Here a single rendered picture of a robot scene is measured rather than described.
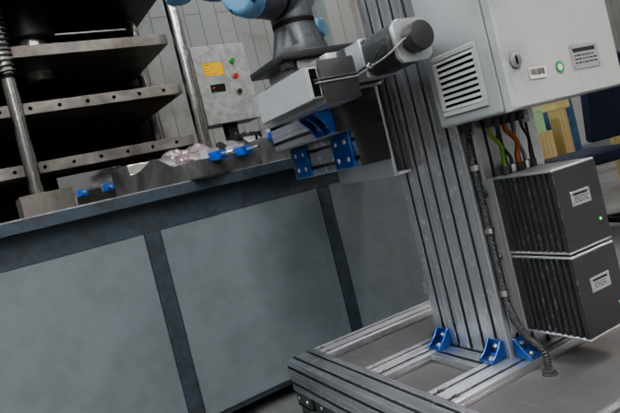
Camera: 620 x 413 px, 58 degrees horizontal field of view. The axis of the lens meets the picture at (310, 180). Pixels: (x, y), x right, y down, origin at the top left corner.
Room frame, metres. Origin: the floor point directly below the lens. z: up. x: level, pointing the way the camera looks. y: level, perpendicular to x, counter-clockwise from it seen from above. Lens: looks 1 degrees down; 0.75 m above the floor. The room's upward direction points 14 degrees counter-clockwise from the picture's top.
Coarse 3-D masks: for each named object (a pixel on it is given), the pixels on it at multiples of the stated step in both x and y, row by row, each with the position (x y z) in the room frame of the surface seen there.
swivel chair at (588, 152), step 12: (588, 96) 2.96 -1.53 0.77; (600, 96) 2.97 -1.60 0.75; (612, 96) 2.99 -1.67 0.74; (588, 108) 2.97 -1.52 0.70; (600, 108) 2.98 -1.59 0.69; (612, 108) 3.00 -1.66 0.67; (588, 120) 2.98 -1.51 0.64; (600, 120) 2.99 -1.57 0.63; (612, 120) 3.01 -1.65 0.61; (588, 132) 3.00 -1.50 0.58; (600, 132) 2.99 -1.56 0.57; (612, 132) 3.01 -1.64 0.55; (564, 156) 3.20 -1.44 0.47; (576, 156) 3.03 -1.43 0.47; (588, 156) 2.91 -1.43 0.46; (600, 156) 2.92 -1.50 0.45; (612, 156) 2.94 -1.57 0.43; (612, 216) 3.10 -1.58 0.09
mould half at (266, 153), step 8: (248, 136) 2.28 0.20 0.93; (216, 144) 2.27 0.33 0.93; (224, 144) 2.20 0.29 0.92; (232, 144) 2.19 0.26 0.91; (248, 144) 2.02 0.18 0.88; (256, 144) 1.96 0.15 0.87; (264, 144) 1.97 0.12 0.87; (272, 144) 1.98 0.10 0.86; (264, 152) 1.96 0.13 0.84; (272, 152) 1.98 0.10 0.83; (280, 152) 1.99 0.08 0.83; (288, 152) 2.01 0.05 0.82; (264, 160) 1.96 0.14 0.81; (272, 160) 1.97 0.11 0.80
